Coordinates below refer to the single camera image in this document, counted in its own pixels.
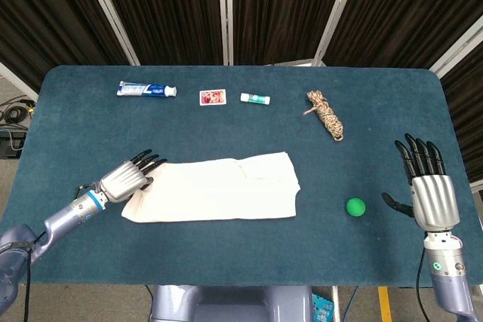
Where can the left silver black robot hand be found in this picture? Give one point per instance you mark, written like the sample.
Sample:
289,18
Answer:
124,182

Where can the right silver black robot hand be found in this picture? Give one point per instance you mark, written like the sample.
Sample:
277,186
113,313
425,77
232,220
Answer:
435,201

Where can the white T-shirt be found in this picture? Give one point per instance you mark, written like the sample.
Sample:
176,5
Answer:
211,194

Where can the green ball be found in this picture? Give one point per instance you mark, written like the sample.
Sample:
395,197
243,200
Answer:
355,207

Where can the blue white toothpaste tube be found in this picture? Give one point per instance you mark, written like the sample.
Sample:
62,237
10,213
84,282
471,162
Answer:
143,90

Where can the dark folding screen panel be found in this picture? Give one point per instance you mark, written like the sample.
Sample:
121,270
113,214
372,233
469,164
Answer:
279,9
162,9
407,9
468,92
45,16

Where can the grey floor equipment box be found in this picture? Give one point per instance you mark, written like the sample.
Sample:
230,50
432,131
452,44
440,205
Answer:
11,145

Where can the red playing card box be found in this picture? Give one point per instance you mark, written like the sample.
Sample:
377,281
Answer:
213,97

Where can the metal table leg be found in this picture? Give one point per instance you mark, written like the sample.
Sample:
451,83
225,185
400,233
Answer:
335,303

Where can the green white glue stick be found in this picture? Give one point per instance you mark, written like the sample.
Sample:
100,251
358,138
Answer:
256,98

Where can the teal plastic box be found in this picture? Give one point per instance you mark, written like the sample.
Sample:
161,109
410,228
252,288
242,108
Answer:
322,308

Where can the grey robot torso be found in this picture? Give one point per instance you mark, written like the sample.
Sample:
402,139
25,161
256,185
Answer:
226,307

